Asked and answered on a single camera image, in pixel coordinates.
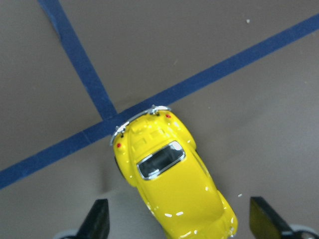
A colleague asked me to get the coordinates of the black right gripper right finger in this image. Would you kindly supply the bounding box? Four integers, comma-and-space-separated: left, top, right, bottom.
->
249, 196, 299, 239

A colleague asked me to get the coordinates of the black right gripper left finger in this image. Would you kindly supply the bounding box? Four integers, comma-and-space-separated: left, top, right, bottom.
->
75, 199, 110, 239

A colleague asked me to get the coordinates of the yellow toy beetle car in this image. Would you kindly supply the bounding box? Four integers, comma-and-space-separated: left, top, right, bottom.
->
110, 106, 238, 239

